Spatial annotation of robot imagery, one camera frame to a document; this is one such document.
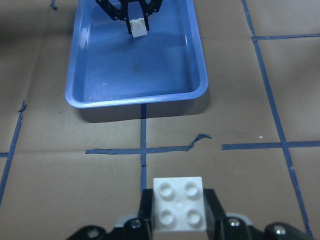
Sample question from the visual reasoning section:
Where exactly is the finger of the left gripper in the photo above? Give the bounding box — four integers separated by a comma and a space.
124, 2, 132, 35
141, 2, 150, 31

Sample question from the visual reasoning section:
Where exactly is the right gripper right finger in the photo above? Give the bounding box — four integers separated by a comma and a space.
203, 188, 227, 240

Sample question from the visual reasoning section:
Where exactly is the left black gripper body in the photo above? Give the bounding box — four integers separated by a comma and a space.
95, 0, 163, 21

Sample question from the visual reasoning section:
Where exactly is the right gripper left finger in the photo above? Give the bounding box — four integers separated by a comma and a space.
136, 188, 155, 240

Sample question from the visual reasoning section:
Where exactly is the white block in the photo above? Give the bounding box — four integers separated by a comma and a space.
152, 176, 207, 233
129, 18, 148, 38

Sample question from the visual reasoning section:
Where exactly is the blue plastic tray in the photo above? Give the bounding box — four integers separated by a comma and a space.
65, 0, 208, 109

